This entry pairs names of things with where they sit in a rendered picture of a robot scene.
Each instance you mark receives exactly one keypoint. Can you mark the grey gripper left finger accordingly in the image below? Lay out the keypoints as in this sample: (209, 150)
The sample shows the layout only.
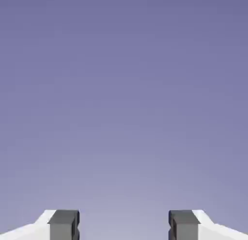
(62, 226)

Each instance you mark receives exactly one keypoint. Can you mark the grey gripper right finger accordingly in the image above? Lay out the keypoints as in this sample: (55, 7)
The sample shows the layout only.
(185, 226)

